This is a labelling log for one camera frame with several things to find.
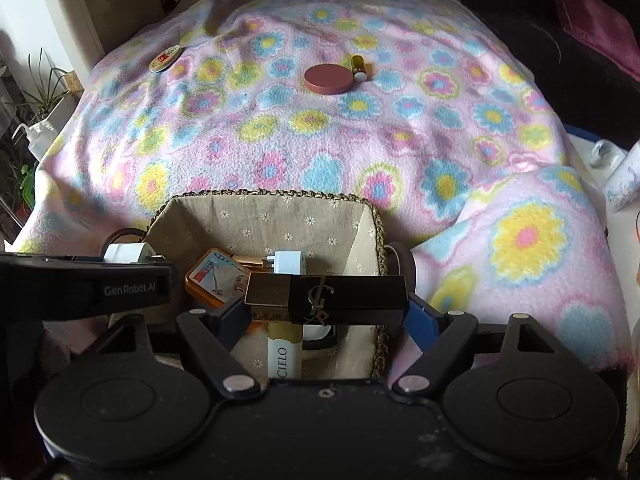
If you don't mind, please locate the orange tin with picture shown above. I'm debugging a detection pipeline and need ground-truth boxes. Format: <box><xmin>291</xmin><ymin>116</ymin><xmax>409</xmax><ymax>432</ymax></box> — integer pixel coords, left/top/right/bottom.
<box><xmin>184</xmin><ymin>248</ymin><xmax>250</xmax><ymax>309</ymax></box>

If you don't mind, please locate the gold white Cielo perfume bottle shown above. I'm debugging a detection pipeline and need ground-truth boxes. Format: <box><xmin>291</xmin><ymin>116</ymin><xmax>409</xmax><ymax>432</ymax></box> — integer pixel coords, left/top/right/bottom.
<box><xmin>267</xmin><ymin>322</ymin><xmax>303</xmax><ymax>380</ymax></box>

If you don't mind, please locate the white UK plug adapter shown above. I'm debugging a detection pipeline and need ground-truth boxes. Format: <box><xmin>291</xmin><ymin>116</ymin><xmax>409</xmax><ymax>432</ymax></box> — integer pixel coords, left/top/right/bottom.
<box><xmin>266</xmin><ymin>250</ymin><xmax>306</xmax><ymax>275</ymax></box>

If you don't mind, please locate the black gold YSL lipstick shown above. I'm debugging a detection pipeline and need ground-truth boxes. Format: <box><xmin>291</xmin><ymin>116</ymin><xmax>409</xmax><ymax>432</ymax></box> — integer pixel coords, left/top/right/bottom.
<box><xmin>244</xmin><ymin>273</ymin><xmax>409</xmax><ymax>326</ymax></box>

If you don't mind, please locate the white USB charger cube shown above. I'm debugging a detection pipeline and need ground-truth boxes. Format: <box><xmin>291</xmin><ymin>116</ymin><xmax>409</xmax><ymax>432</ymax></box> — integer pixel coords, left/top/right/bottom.
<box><xmin>103</xmin><ymin>243</ymin><xmax>156</xmax><ymax>264</ymax></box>

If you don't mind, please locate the gold tube in basket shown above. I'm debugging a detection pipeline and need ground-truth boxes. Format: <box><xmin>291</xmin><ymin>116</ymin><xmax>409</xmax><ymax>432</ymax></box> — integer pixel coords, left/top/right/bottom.
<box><xmin>231</xmin><ymin>255</ymin><xmax>270</xmax><ymax>269</ymax></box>

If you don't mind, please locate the black compact with white puff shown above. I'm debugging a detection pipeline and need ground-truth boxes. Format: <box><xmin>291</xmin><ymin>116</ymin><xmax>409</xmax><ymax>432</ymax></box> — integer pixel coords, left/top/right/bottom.
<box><xmin>303</xmin><ymin>325</ymin><xmax>337</xmax><ymax>351</ymax></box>

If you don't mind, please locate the woven basket with fabric lining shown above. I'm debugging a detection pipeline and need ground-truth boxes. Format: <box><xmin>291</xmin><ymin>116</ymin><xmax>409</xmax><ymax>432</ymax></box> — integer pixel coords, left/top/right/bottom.
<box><xmin>98</xmin><ymin>187</ymin><xmax>418</xmax><ymax>382</ymax></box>

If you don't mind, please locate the white spray bottle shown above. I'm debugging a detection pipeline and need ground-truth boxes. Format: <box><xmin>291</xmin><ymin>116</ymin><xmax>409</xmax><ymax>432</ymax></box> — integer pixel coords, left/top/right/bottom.
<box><xmin>12</xmin><ymin>119</ymin><xmax>63</xmax><ymax>162</ymax></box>

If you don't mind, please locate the potted green plant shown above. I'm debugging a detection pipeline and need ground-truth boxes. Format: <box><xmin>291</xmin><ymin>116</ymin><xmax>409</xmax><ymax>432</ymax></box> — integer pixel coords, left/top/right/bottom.
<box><xmin>1</xmin><ymin>48</ymin><xmax>70</xmax><ymax>126</ymax></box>

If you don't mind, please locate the white patterned bottle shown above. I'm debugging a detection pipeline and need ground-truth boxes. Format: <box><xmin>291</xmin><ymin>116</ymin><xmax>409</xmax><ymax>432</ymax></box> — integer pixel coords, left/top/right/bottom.
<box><xmin>603</xmin><ymin>142</ymin><xmax>640</xmax><ymax>212</ymax></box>

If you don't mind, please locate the pink floral fleece blanket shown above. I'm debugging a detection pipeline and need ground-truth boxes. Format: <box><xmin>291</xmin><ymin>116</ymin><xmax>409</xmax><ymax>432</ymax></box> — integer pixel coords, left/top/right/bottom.
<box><xmin>13</xmin><ymin>0</ymin><xmax>634</xmax><ymax>370</ymax></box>

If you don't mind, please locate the small amber glass vial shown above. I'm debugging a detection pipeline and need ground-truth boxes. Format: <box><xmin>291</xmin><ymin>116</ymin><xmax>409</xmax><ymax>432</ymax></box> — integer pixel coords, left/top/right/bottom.
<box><xmin>352</xmin><ymin>55</ymin><xmax>368</xmax><ymax>84</ymax></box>

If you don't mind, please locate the round reddish-brown compact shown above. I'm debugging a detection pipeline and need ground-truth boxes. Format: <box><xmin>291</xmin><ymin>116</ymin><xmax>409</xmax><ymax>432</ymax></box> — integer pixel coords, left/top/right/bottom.
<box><xmin>304</xmin><ymin>63</ymin><xmax>355</xmax><ymax>96</ymax></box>

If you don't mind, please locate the black sofa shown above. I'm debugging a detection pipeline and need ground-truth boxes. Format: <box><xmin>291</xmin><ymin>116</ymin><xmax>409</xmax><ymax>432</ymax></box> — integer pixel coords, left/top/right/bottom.
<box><xmin>462</xmin><ymin>0</ymin><xmax>639</xmax><ymax>148</ymax></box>

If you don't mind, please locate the magenta cushion right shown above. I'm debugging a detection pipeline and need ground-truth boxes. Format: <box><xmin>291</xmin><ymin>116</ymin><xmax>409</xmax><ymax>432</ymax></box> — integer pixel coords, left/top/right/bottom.
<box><xmin>555</xmin><ymin>0</ymin><xmax>639</xmax><ymax>80</ymax></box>

